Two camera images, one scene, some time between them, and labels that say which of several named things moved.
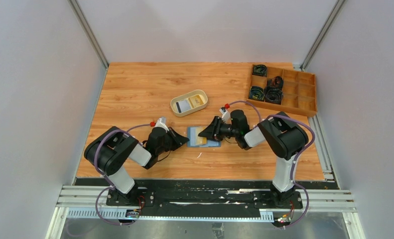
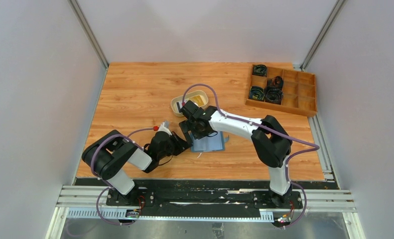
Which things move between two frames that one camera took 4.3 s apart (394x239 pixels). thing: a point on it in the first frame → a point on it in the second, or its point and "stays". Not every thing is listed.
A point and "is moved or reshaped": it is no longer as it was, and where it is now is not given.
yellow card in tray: x=196 y=100 stays
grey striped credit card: x=183 y=105 stays
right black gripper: x=212 y=131 → x=186 y=124
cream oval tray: x=184 y=104 stays
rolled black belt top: x=260 y=70 stays
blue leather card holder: x=191 y=140 is moved or reshaped
